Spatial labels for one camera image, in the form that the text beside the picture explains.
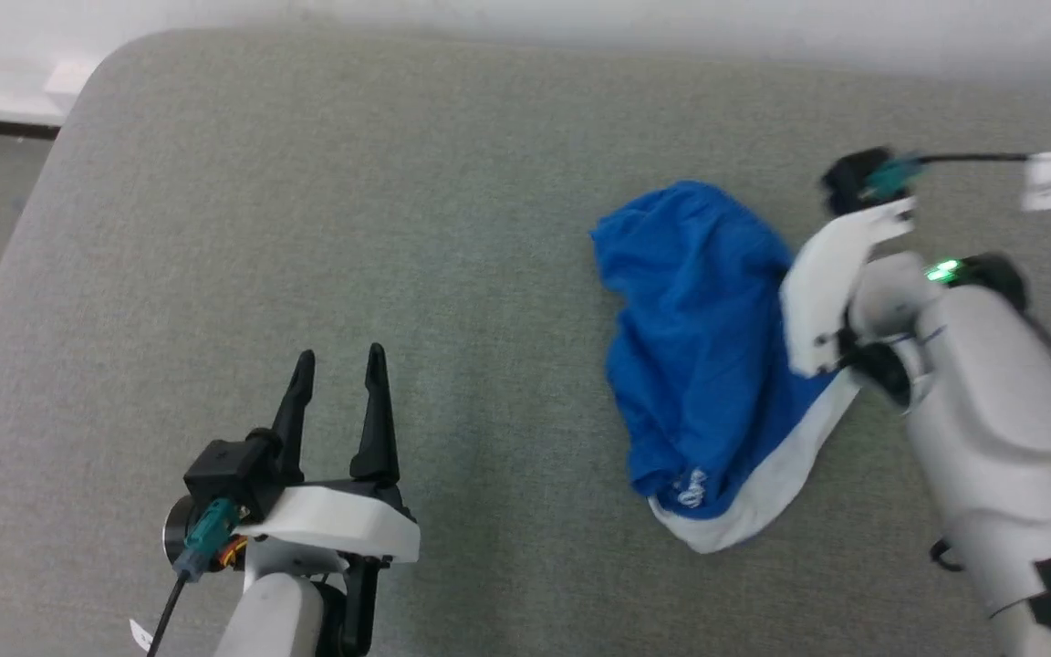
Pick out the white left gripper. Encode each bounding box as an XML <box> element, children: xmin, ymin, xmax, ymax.
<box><xmin>235</xmin><ymin>343</ymin><xmax>421</xmax><ymax>565</ymax></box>

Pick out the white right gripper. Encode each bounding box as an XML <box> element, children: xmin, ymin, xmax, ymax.
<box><xmin>778</xmin><ymin>195</ymin><xmax>917</xmax><ymax>380</ymax></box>

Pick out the blue garment with white band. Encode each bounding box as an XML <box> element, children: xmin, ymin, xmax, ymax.
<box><xmin>591</xmin><ymin>180</ymin><xmax>864</xmax><ymax>555</ymax></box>

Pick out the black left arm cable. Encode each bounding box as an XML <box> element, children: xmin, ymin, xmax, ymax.
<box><xmin>146</xmin><ymin>497</ymin><xmax>242</xmax><ymax>657</ymax></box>

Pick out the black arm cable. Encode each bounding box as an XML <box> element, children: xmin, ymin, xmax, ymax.
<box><xmin>146</xmin><ymin>497</ymin><xmax>242</xmax><ymax>657</ymax></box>
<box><xmin>863</xmin><ymin>150</ymin><xmax>1051</xmax><ymax>203</ymax></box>

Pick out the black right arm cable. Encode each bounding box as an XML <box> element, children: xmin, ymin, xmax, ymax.
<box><xmin>863</xmin><ymin>150</ymin><xmax>1051</xmax><ymax>203</ymax></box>

